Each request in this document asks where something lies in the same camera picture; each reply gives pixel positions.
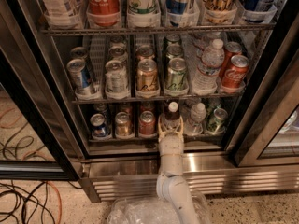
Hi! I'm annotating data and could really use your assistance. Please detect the orange can middle front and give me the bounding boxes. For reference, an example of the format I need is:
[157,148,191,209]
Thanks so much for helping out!
[135,59,160,98]

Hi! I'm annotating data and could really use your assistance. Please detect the green can middle front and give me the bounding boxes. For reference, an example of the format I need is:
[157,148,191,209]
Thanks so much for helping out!
[165,58,189,96]

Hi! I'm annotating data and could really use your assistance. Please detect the red can bottom shelf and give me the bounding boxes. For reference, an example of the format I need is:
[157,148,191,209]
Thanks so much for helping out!
[138,111,156,137]

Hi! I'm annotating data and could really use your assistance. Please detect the red coca-cola can rear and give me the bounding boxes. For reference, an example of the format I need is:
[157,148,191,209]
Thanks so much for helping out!
[219,41,242,78]

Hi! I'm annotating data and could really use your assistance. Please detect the white can middle front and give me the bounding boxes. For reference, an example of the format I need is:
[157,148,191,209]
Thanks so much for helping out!
[105,60,129,100]

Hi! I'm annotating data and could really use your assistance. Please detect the white label bottle top left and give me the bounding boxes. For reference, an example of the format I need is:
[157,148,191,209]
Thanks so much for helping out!
[42,0,84,30]

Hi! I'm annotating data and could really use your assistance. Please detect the red coca-cola can front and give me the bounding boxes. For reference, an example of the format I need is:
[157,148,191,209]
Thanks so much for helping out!
[221,55,249,89]

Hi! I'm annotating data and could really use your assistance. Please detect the blue pepsi can bottom shelf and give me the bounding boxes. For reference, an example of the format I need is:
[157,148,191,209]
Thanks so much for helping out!
[90,113,110,140]

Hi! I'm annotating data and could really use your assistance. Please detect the red coca-cola can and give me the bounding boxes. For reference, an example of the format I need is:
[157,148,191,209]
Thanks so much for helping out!
[221,55,249,89]
[219,41,242,78]

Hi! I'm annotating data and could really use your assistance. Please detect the large coca-cola bottle top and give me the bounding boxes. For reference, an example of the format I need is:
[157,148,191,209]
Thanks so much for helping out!
[89,0,120,27]

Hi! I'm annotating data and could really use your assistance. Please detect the gold can bottom shelf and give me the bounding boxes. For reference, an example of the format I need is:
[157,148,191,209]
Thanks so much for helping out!
[115,111,133,138]

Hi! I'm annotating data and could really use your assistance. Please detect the clear water bottle shelf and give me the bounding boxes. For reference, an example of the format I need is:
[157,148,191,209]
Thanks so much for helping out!
[184,103,206,136]
[192,39,224,95]

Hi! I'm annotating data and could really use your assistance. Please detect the clear water bottle middle shelf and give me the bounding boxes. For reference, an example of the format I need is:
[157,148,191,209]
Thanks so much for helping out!
[192,39,224,95]

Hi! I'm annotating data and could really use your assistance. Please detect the blue bottle top right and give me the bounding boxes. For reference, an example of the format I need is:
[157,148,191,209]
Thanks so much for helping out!
[239,0,277,23]

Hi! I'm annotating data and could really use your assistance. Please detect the steel fridge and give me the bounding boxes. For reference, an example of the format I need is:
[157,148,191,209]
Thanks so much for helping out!
[0,0,299,202]

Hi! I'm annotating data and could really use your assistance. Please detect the black and orange cables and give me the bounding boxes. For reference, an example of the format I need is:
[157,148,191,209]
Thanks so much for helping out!
[0,180,82,224]

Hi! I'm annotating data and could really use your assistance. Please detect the clear water bottle bottom shelf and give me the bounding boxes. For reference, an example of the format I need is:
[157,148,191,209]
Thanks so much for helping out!
[184,103,206,136]

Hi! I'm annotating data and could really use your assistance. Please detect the clear plastic bag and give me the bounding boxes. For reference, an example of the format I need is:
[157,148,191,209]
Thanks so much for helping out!
[106,189,213,224]

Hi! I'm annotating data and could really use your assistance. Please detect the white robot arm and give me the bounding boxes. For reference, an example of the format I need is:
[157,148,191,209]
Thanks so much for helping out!
[156,116,200,224]

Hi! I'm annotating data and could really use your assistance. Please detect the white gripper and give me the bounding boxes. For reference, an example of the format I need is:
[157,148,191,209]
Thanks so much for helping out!
[158,114,184,175]

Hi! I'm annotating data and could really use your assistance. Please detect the green can bottom shelf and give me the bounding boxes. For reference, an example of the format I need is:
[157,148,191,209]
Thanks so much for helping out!
[206,108,228,135]

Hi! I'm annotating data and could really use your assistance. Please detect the blue can middle front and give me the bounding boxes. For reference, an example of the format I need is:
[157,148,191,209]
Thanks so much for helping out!
[66,59,95,98]

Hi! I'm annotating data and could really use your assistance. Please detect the brown drink plastic bottle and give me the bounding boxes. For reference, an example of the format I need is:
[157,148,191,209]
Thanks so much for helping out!
[163,102,180,130]

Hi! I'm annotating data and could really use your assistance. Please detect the green white bottle top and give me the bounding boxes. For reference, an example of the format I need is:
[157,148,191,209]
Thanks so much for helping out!
[127,0,160,28]

